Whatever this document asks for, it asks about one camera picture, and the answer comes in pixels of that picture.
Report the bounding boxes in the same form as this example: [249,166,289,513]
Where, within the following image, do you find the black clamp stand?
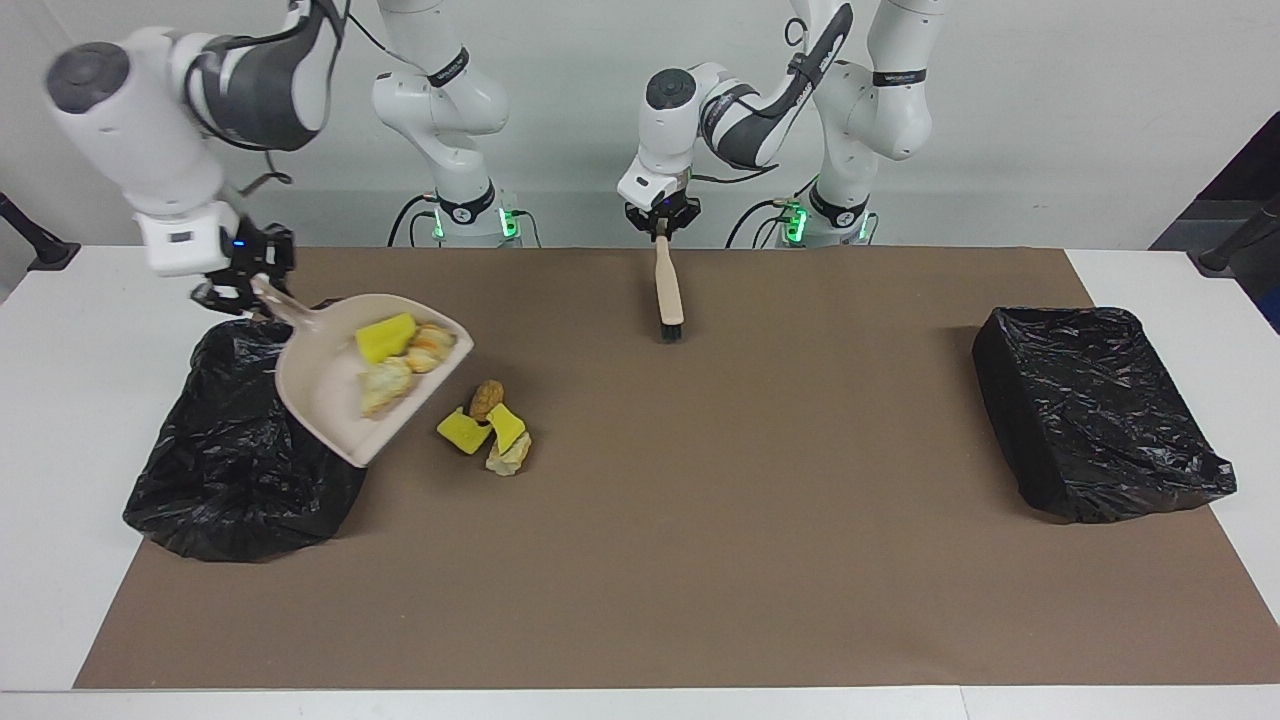
[1198,195,1280,276]
[0,192,81,273]

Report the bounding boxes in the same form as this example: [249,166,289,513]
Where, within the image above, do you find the pale grey foam scrap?
[486,430,533,477]

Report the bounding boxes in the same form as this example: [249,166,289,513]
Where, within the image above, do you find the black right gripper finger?
[262,228,297,293]
[192,282,251,319]

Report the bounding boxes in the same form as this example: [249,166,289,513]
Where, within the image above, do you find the beige plastic dustpan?
[250,275,475,469]

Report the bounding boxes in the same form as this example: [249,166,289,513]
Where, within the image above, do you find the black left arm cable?
[688,5,856,187]

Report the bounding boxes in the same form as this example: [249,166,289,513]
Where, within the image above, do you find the beige hand brush black bristles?
[654,234,686,343]

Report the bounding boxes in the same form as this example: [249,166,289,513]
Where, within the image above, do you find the tan foam scrap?
[405,324,457,375]

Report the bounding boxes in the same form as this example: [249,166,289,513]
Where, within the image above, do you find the black base cable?
[388,193,441,248]
[725,195,801,248]

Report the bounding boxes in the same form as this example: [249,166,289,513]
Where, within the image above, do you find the bin with black liner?
[972,306,1238,524]
[122,300,369,563]

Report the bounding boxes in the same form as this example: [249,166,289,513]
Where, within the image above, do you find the yellow sponge piece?
[486,403,527,453]
[436,406,493,456]
[355,313,418,363]

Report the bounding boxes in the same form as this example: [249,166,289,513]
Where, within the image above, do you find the brown table mat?
[73,247,1280,691]

